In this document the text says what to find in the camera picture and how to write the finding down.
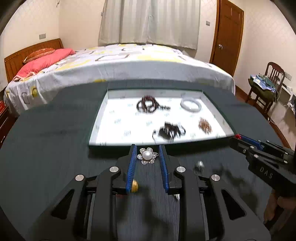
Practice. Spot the wall socket plate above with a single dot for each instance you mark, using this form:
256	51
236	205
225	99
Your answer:
288	76
42	36

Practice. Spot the shallow printed cardboard box tray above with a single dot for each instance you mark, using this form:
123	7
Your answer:
124	125

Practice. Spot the wooden chair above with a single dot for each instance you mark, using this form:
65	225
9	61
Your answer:
275	70

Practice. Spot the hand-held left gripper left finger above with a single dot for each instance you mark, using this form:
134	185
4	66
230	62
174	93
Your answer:
130	169

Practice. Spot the pile of clothes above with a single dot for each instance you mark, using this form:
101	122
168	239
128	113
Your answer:
261	87

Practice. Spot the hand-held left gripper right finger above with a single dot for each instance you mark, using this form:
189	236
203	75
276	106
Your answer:
163	169

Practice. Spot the bed with patterned cover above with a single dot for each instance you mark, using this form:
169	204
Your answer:
129	69

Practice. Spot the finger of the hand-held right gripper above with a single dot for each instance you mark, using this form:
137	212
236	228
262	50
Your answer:
253	141
240	146

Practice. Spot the orange embroidered pillow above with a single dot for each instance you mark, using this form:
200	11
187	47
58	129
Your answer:
38	54

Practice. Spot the reddish brown bead ornament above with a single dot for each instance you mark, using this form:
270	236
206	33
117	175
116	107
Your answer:
205	125

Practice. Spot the wooden bed headboard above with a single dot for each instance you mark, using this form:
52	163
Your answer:
16	60

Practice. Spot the red knot gold charm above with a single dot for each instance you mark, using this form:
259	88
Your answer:
135	186
238	136

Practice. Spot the white desk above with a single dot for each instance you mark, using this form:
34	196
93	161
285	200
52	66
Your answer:
283	109

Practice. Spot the white striped curtain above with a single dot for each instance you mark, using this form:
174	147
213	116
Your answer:
150	23

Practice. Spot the white jade bangle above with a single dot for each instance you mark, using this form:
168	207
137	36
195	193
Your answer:
183	105

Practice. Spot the dark wooden nightstand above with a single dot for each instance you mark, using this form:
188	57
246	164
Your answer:
5	122

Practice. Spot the brown wooden door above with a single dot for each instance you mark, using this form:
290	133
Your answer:
227	37

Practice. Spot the person's right hand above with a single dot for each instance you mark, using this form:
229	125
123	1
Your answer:
270	208

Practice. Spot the pearl flower brooch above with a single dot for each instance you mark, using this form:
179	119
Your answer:
146	156

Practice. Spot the pink pillow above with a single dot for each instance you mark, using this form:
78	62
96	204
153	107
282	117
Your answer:
46	59

